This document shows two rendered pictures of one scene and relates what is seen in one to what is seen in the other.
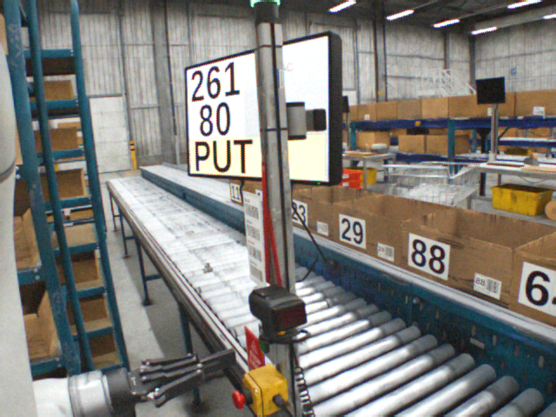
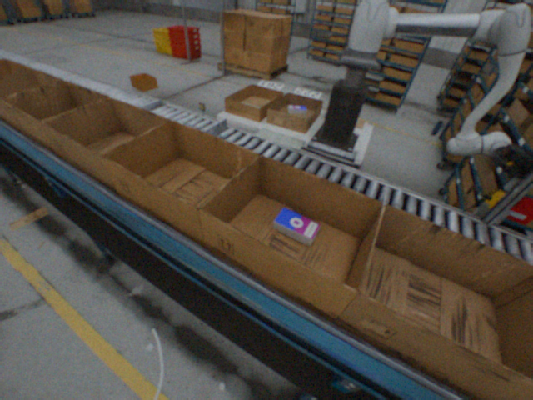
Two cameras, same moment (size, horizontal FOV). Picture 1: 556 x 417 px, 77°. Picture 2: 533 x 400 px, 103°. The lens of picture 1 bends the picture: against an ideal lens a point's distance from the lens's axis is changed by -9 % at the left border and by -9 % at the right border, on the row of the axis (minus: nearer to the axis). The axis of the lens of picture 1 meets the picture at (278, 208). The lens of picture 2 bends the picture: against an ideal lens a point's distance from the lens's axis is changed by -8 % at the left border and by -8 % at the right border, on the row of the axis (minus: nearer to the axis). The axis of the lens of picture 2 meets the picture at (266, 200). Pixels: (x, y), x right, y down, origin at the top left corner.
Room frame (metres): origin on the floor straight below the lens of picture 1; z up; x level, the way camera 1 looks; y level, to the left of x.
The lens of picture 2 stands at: (0.68, -1.29, 1.46)
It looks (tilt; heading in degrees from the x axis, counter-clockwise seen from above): 44 degrees down; 143
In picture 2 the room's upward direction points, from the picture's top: 6 degrees clockwise
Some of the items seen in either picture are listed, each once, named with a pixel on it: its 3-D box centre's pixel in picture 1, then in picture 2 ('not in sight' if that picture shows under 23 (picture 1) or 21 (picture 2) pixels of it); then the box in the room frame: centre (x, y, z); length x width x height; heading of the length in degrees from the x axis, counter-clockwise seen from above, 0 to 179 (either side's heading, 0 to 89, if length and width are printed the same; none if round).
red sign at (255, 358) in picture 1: (261, 364); (517, 208); (0.76, 0.06, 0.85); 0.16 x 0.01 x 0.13; 27
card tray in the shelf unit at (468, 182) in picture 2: not in sight; (484, 182); (0.51, 1.18, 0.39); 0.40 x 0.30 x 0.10; 118
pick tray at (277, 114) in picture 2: not in sight; (296, 111); (-0.52, -0.22, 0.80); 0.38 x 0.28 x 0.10; 123
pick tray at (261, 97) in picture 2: not in sight; (255, 102); (-0.77, -0.40, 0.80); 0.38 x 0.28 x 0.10; 120
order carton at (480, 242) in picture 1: (479, 250); not in sight; (1.09, -0.62, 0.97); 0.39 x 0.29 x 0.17; 27
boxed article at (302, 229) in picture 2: not in sight; (296, 226); (0.37, -0.92, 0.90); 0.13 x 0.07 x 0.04; 27
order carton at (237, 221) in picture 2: not in sight; (291, 227); (0.40, -0.98, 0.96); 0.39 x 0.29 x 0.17; 27
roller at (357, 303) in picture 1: (305, 323); not in sight; (1.16, -0.07, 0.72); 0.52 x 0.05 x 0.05; 117
